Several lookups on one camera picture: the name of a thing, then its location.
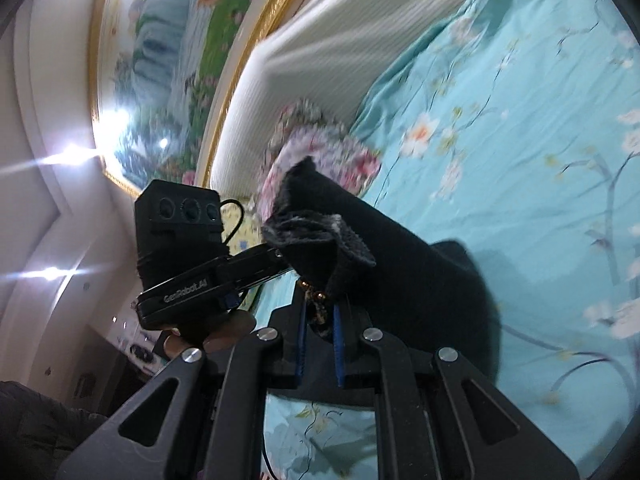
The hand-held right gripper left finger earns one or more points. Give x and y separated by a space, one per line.
300 345

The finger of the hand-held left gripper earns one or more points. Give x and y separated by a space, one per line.
257 266

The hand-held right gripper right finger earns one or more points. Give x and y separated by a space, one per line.
340 347

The black pants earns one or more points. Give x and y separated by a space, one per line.
400 270

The person's left forearm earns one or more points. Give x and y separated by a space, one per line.
40 430

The person's left hand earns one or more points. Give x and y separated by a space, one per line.
235 325

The yellow patterned cloth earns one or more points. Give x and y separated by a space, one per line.
245 232

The recessed ceiling light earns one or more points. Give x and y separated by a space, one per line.
49 273
70 152

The pink floral pillow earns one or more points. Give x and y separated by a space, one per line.
320 145

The dark furniture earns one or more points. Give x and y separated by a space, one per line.
117 370

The gold framed landscape painting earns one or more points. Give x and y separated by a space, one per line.
165 60

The cream padded headboard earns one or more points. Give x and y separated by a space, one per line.
325 60

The turquoise floral bed sheet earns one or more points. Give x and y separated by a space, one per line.
525 135

